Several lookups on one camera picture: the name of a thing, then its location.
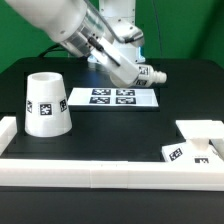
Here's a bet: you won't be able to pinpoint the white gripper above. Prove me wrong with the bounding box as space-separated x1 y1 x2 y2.
88 37 139 88

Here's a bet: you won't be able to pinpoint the white lamp bulb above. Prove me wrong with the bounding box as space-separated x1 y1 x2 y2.
135 64 167 87

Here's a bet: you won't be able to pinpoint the white lamp base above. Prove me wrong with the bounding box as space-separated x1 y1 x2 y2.
161 120 224 164

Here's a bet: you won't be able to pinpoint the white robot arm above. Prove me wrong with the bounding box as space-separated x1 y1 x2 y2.
5 0 140 87

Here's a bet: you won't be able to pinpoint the white lamp shade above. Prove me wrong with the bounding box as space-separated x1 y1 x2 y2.
25 72 72 137

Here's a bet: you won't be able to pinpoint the white marker sheet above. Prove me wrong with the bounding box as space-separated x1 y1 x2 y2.
68 88 159 107

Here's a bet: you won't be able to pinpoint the white right fence piece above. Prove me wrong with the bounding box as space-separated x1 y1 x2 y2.
211 139 224 159

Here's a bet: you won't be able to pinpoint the white fence piece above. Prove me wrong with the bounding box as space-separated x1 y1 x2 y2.
211 139 224 159
0 116 17 156

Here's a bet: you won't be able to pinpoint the white left fence piece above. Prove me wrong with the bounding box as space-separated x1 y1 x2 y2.
0 116 17 156

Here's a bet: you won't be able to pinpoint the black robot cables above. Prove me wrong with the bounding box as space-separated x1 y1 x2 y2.
38 43 71 58

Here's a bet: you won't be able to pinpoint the white front fence rail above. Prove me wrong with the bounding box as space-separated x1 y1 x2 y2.
0 159 224 191

